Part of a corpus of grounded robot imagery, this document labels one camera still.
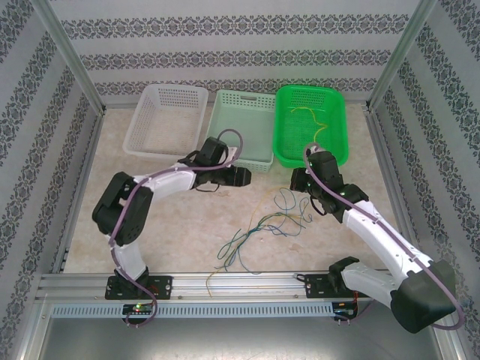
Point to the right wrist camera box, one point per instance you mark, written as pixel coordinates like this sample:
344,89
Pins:
312,150

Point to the aluminium mounting rail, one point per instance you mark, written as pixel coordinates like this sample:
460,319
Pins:
262,285

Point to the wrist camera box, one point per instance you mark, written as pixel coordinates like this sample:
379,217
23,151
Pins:
232,155
312,150

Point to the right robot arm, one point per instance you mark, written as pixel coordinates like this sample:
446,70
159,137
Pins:
375,228

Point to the grey metal panel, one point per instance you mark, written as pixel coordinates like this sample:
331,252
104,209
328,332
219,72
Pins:
240,337

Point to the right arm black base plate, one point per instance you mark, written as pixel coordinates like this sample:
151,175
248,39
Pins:
315,287

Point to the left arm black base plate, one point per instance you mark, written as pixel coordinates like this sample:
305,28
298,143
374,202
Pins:
165,287

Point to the bright green plastic basket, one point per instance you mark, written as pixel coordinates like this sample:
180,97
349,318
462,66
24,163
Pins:
337,123

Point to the aluminium frame post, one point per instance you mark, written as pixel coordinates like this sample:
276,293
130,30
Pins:
67,52
401,52

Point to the mint plastic basket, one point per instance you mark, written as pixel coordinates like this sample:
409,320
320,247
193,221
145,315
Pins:
240,127

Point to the white perforated plastic basket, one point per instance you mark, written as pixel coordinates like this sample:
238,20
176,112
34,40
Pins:
161,120

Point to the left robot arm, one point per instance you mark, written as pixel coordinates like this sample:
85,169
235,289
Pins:
123,210

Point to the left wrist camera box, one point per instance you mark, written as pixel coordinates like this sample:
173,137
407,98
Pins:
232,155

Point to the aluminium side rail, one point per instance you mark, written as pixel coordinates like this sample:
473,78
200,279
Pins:
87,165
387,165

